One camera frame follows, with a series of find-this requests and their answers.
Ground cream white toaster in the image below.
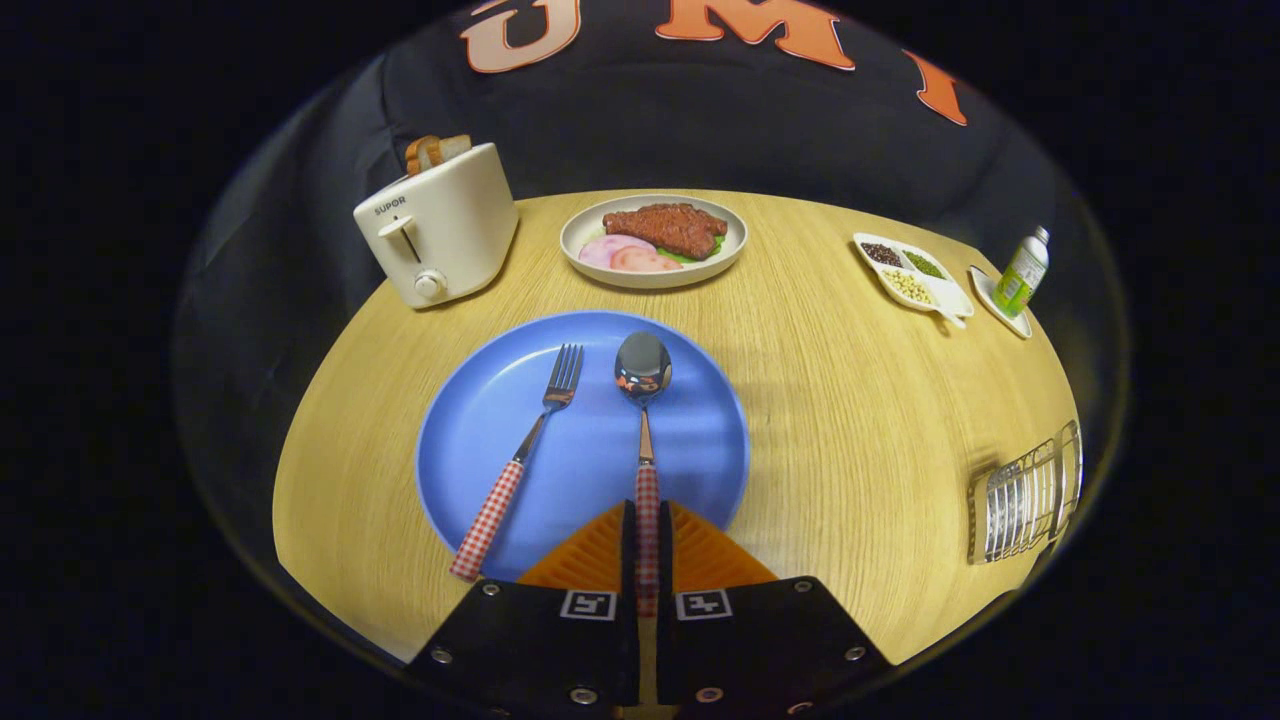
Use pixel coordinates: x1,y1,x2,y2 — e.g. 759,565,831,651
352,142,520,310

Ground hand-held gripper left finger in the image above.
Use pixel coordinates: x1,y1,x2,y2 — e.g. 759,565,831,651
405,500,641,720

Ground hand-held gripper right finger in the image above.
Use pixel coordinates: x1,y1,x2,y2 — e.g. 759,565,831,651
655,500,894,720

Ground green labelled bottle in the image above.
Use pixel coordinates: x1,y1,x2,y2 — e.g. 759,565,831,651
992,226,1051,320

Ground metal wire cutlery rack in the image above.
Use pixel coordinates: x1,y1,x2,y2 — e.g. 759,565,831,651
966,420,1084,567

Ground pale pink ham slice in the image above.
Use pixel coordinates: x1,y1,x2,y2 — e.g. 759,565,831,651
578,234,656,269

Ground fork with red checked handle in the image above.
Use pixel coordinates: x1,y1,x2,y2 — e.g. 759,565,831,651
449,344,585,583

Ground yellow soybeans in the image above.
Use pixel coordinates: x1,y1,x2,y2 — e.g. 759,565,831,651
882,268,934,305

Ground beige food plate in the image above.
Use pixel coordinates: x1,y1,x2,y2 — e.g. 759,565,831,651
559,193,749,291

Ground reddish ham slice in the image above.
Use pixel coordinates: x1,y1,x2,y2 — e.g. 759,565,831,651
610,245,684,273

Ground spoon with red checked handle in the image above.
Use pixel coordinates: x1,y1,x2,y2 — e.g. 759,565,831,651
614,331,673,618

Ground small white saucer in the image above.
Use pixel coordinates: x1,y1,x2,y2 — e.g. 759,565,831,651
968,265,1034,340

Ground blue round plate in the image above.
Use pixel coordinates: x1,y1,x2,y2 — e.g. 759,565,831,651
415,310,751,583

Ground white divided dish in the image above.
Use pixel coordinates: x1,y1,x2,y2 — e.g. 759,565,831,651
852,232,975,330

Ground green lettuce leaf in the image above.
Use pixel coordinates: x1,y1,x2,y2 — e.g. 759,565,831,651
655,235,726,266

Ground brown steak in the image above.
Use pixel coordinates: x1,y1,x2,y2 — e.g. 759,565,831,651
602,203,729,261

